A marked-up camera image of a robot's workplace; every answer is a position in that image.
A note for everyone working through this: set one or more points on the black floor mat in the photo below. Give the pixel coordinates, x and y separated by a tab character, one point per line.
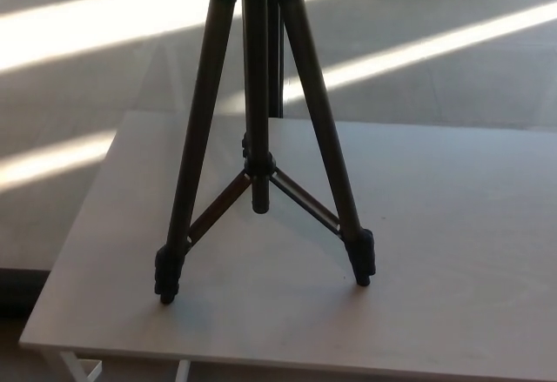
22	292

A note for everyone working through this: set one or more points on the black vertical pole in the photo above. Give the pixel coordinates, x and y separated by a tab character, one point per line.
276	51

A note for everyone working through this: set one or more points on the white metal table leg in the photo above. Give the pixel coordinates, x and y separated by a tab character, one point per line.
80	366
183	371

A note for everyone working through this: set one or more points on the brown and black camera tripod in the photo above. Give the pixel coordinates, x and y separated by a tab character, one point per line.
257	95

